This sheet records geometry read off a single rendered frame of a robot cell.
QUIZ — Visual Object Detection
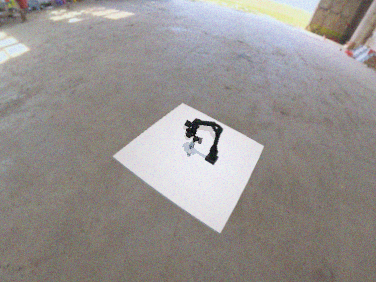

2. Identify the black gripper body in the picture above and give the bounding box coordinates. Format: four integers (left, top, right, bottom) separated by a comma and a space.
186, 127, 200, 142

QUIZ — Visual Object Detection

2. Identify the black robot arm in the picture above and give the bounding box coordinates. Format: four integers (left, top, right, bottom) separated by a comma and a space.
185, 118, 224, 161

